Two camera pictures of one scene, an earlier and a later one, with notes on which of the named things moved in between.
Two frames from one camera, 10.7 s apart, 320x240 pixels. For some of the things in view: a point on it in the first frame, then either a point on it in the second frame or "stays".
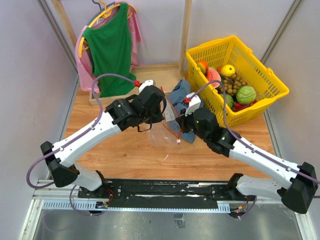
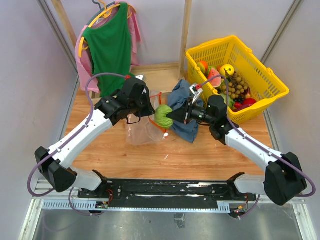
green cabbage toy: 245,94 → 161,119
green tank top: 110,45 stays
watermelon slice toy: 212,74 stays
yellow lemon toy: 227,70 stays
